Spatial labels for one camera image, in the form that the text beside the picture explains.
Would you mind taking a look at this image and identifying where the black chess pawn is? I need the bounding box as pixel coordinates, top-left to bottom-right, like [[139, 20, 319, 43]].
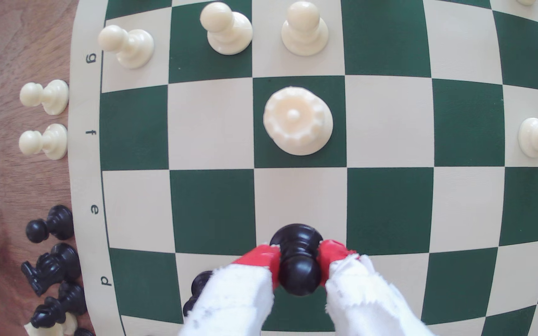
[[269, 223, 324, 296], [26, 205, 75, 244]]

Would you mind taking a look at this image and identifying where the white chess piece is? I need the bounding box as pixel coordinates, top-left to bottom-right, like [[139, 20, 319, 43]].
[[24, 313, 78, 336]]

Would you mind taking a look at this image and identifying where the black chess bishop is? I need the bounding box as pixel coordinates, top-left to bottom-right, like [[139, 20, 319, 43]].
[[30, 281, 88, 329]]

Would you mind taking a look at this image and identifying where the black chess knight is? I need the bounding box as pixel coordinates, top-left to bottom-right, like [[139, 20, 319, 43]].
[[21, 243, 82, 297]]

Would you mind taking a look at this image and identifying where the white chess queen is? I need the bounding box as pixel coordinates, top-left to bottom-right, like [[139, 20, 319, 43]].
[[263, 86, 334, 156]]

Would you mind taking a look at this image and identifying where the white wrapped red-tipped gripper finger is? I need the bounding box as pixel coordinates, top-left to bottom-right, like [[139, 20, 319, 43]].
[[318, 240, 433, 336], [178, 245, 282, 336]]

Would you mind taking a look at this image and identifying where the green and cream chess mat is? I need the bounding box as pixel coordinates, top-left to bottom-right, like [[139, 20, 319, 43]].
[[67, 0, 538, 336]]

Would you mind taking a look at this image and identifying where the black chess piece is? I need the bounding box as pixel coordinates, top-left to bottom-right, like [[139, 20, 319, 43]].
[[182, 270, 214, 318]]

